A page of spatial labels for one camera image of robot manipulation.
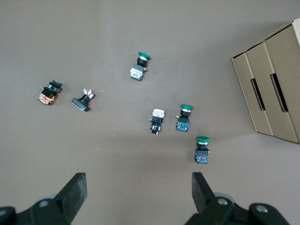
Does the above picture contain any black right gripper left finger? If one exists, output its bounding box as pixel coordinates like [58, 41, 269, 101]
[0, 172, 88, 225]

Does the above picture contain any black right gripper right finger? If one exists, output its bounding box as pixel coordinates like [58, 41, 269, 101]
[185, 172, 291, 225]

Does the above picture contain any green mushroom push button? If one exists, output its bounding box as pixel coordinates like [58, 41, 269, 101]
[175, 104, 195, 132]
[129, 51, 152, 81]
[194, 135, 211, 165]

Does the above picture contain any black round button orange block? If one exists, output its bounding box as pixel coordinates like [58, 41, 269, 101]
[37, 80, 63, 106]

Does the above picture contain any brown cardboard box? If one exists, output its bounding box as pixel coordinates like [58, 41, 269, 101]
[231, 17, 300, 144]

